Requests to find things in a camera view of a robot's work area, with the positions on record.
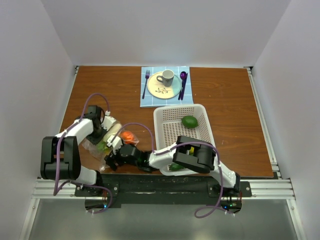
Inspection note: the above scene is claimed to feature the cream and teal plate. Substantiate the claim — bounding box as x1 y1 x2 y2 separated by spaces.
147 71 182 100

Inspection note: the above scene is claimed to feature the purple plastic fork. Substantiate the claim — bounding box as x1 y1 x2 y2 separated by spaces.
142 69 150 99

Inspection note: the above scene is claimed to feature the green felt fake food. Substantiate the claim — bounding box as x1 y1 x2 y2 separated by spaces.
181 115 199 129

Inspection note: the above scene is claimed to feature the pale white-green fake vegetable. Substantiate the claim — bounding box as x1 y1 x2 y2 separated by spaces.
103 123 122 142

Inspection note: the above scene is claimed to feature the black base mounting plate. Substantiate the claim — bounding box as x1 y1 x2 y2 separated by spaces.
74 173 252 209

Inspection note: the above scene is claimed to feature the white perforated plastic basket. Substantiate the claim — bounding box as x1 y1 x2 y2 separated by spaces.
148 104 216 176

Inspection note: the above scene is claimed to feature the grey ceramic mug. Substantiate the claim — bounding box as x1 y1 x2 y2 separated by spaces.
156 69 175 87

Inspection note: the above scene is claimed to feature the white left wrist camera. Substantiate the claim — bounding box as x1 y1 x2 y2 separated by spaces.
101 111 117 131

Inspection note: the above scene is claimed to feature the purple plastic spoon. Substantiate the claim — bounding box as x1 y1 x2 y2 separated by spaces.
180 71 188 81

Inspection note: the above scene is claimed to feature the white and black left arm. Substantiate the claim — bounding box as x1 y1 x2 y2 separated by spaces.
40 105 107 196

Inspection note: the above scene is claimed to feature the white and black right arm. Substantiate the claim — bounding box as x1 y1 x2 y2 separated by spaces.
104 135 241 197

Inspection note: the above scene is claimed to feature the orange felt fake food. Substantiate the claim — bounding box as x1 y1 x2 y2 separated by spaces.
120 130 136 144

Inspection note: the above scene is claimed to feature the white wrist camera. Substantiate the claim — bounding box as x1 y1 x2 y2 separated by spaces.
101 111 117 131
106 135 123 150

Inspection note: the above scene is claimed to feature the clear zip top bag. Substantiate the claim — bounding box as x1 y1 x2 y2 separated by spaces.
81 119 140 173

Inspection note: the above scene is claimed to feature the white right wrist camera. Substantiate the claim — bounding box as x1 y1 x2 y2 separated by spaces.
106 135 123 150

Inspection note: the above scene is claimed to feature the dark green felt cucumber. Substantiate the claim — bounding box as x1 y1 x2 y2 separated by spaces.
168 163 185 172

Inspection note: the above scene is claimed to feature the aluminium frame rail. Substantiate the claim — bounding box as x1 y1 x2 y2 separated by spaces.
31 179 295 200

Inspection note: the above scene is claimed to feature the blue checkered placemat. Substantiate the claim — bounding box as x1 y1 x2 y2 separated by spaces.
139 65 194 108

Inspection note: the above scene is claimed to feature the yellow felt fake food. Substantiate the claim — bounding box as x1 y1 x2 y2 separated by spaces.
188 147 195 156

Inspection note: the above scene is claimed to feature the purple plastic knife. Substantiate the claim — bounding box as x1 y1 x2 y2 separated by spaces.
178 79 187 100

